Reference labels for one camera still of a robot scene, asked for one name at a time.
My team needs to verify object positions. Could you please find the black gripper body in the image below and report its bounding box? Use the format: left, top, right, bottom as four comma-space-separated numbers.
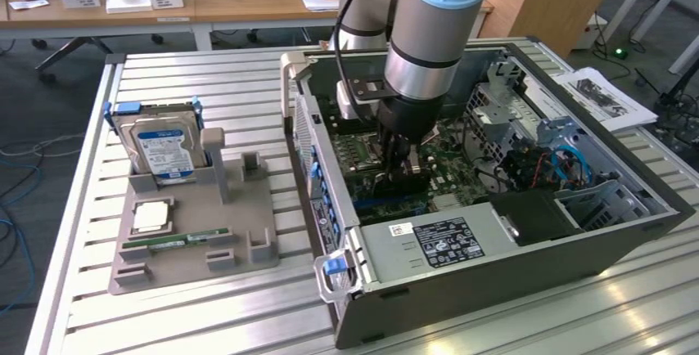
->
377, 95, 446, 144

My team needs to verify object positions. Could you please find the green graphics card black heatsink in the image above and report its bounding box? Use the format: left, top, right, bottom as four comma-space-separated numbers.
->
374, 171, 431, 204

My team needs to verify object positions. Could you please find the CPU socket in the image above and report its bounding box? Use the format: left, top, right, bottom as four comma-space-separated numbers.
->
363, 129, 383, 164

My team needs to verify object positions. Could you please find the green motherboard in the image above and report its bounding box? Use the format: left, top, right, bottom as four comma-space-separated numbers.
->
314, 95, 493, 227

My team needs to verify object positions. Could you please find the silver metal drive cage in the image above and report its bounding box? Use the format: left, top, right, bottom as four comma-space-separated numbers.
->
462, 58, 553, 168

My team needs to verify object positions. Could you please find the grey power supply unit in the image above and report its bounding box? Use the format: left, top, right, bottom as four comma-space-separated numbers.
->
358, 201, 521, 285

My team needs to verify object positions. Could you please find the printed paper stack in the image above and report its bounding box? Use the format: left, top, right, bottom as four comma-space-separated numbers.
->
554, 66, 661, 133

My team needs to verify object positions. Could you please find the dark grey open PC case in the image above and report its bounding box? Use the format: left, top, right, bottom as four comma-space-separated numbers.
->
279, 42, 698, 350

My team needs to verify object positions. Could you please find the wooden cabinet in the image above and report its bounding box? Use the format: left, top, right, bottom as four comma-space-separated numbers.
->
478, 0, 627, 57

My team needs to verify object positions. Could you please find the white floor unit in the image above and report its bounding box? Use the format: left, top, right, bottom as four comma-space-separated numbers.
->
578, 13, 611, 52

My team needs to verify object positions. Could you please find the wooden office desk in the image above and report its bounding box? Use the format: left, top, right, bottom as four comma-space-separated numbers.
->
0, 0, 214, 52
194, 0, 497, 52

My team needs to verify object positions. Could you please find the silver disk bay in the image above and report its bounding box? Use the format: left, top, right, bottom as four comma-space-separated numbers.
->
554, 178, 657, 233

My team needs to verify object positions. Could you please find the grey plastic parts rack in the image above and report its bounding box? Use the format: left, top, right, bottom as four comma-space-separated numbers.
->
107, 127, 281, 297

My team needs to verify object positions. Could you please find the hard disk in blue caddy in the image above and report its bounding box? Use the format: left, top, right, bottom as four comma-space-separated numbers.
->
102, 99, 213, 187

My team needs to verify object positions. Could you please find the silver CPU chip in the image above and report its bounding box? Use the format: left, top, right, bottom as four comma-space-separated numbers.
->
133, 202, 173, 234

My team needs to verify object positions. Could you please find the black tripod stand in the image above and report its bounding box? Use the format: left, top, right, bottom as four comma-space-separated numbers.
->
637, 66, 699, 143

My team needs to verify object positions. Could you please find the white flat box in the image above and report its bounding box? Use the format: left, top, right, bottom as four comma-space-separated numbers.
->
106, 0, 154, 15

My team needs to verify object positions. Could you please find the black chair base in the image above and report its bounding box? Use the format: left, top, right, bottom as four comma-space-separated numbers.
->
32, 34, 166, 83

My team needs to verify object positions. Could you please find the black wire bundle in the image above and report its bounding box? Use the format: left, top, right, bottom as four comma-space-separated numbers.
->
498, 148, 542, 192

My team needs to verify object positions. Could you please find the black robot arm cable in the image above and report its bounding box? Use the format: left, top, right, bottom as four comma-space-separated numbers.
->
331, 0, 377, 119

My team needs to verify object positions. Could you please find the blue wire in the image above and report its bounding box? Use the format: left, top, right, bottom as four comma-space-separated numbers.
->
549, 146, 595, 191

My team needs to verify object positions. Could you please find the white table frame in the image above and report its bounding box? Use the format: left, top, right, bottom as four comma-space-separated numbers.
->
599, 0, 699, 76

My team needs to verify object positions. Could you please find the blue floor cable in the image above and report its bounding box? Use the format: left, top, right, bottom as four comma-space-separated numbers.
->
0, 158, 43, 315

